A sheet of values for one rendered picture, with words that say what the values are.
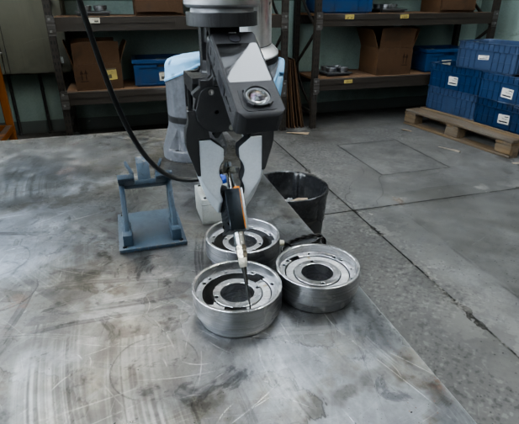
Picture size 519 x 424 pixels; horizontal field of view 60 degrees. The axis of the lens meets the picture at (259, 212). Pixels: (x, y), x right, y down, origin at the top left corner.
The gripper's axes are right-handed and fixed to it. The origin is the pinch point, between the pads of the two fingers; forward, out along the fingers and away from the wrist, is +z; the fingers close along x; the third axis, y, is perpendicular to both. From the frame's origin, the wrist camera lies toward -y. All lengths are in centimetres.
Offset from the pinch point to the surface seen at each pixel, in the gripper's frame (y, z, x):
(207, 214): 20.5, 11.2, -0.6
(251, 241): 9.4, 11.1, -5.1
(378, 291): 91, 94, -85
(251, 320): -8.5, 10.3, 0.3
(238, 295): -1.4, 12.0, -0.2
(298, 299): -5.6, 11.0, -6.4
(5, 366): -4.8, 13.0, 25.5
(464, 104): 288, 69, -285
